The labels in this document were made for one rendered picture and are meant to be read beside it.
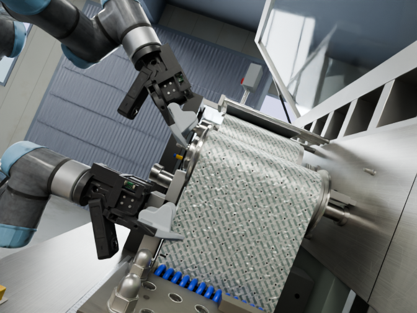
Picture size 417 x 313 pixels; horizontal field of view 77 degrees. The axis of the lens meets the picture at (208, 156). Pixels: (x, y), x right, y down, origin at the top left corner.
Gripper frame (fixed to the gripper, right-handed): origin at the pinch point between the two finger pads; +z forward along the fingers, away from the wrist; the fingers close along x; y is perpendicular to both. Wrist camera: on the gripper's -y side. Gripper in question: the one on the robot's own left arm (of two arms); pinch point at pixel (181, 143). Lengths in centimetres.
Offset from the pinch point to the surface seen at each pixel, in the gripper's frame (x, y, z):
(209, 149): -4.1, 4.6, 4.0
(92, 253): 17.2, -36.2, 12.6
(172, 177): 4.2, -5.4, 5.1
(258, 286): -4.3, 1.0, 30.6
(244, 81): 54, 32, -20
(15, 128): 340, -242, -195
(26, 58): 343, -181, -288
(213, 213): -4.3, -0.4, 15.2
